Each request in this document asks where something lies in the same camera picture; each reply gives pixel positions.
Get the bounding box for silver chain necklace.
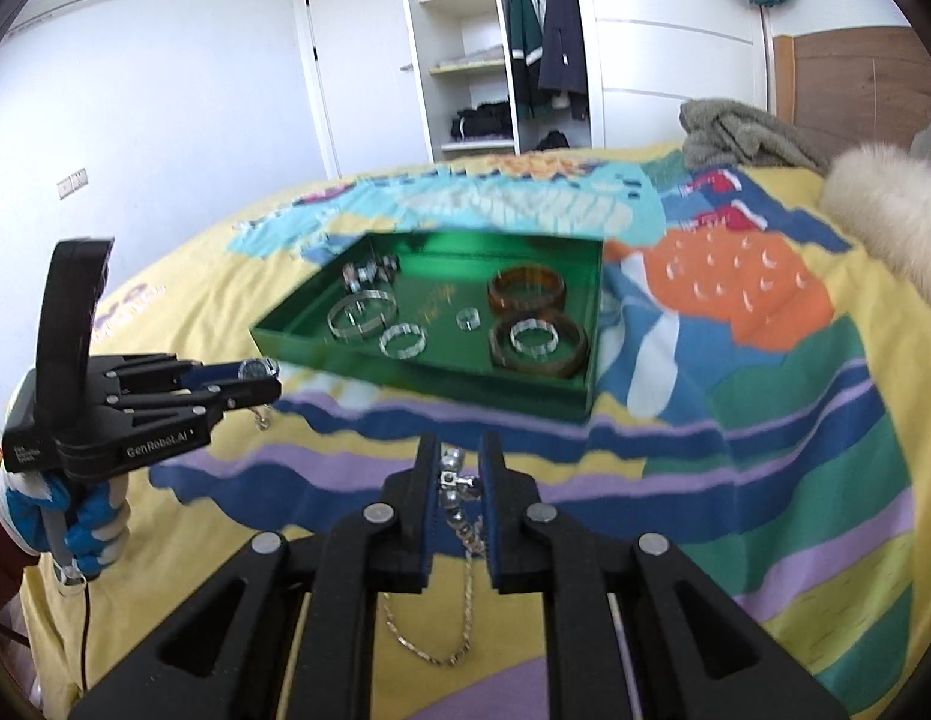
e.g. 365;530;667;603
379;447;488;668

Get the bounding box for large silver bangle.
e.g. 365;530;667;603
327;289;399;341

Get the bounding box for clear bangle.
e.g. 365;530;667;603
508;317;561;359

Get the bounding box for dark brown bangle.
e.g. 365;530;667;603
488;309;591;379

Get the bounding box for clear crystal bracelet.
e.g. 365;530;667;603
379;322;428;359

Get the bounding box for silver bead cluster bracelet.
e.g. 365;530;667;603
340;253;402;293

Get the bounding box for amber tortoise bangle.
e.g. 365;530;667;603
486;265;568;316

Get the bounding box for green jewelry tray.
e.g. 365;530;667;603
250;229;602;422

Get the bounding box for blue white gloved left hand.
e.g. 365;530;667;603
0;468;130;580

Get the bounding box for yellow dinosaur bedspread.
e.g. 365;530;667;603
21;149;931;718

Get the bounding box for white door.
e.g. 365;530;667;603
293;0;433;179

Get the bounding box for white fur hood trim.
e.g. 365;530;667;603
818;143;931;305

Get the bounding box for grey folded towel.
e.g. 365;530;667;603
678;98;830;176

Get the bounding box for wooden headboard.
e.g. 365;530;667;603
773;26;931;156

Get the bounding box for hanging dark jackets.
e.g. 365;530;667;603
508;0;589;122

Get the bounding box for white wardrobe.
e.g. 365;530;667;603
405;0;770;161

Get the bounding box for wall light switch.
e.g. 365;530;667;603
56;169;88;200

